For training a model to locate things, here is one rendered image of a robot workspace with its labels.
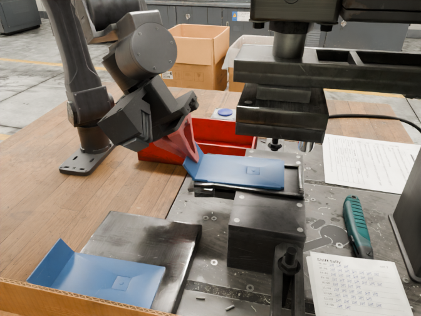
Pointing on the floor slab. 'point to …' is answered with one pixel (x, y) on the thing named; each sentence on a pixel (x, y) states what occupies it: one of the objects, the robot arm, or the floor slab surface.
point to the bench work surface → (113, 177)
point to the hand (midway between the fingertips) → (193, 157)
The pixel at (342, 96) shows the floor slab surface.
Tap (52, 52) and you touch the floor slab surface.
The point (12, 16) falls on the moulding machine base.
